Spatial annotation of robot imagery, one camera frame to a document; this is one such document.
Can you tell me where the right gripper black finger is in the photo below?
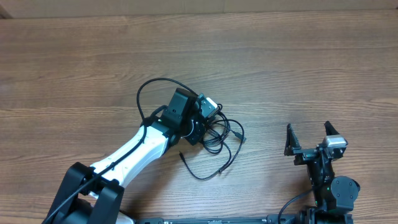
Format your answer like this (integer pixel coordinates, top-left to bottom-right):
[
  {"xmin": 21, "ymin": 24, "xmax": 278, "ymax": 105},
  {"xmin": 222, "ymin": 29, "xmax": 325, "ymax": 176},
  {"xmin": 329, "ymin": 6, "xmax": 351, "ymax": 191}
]
[
  {"xmin": 284, "ymin": 123, "xmax": 301, "ymax": 155},
  {"xmin": 324, "ymin": 121, "xmax": 339, "ymax": 136}
]

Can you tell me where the black USB cable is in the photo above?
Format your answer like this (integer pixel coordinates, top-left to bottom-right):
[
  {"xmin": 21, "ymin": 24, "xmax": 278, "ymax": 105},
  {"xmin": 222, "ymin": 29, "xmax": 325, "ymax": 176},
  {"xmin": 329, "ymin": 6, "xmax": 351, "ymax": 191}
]
[{"xmin": 178, "ymin": 103, "xmax": 247, "ymax": 181}]

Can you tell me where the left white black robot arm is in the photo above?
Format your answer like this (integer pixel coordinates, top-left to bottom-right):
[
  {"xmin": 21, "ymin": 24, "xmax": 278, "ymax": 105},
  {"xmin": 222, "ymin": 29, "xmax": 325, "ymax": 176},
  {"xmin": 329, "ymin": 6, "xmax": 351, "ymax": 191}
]
[{"xmin": 44, "ymin": 88, "xmax": 219, "ymax": 224}]

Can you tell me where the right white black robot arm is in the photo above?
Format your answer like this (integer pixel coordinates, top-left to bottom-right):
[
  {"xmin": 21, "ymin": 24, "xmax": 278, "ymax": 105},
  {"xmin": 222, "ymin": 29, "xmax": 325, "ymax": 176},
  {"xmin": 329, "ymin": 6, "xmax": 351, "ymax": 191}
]
[{"xmin": 277, "ymin": 121, "xmax": 360, "ymax": 224}]

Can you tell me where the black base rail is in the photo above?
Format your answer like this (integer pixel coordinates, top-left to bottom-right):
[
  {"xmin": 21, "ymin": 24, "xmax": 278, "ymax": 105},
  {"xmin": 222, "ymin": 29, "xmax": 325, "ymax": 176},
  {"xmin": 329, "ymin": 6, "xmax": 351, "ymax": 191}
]
[{"xmin": 134, "ymin": 214, "xmax": 295, "ymax": 224}]

